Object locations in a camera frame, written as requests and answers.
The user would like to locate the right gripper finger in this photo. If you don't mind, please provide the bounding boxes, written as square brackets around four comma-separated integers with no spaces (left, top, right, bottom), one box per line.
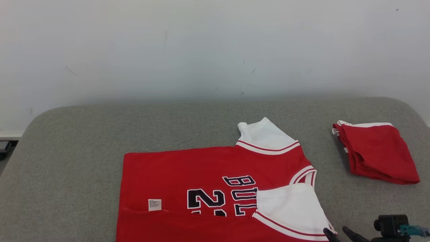
[323,228,340,242]
[342,226,372,242]

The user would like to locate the red Bulls 23 shorts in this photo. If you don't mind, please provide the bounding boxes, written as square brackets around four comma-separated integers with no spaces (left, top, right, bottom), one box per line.
[332,120,420,185]

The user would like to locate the red jersey white sleeves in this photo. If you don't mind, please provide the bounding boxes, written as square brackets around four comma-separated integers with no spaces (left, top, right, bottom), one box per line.
[116,117,338,242]

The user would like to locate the teal right camera connector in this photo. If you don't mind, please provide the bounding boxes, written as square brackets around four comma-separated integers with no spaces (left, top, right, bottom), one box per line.
[399,224,430,238]

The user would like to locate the grey metal stand frame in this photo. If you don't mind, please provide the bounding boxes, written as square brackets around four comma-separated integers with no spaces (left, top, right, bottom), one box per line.
[0,140,11,160]

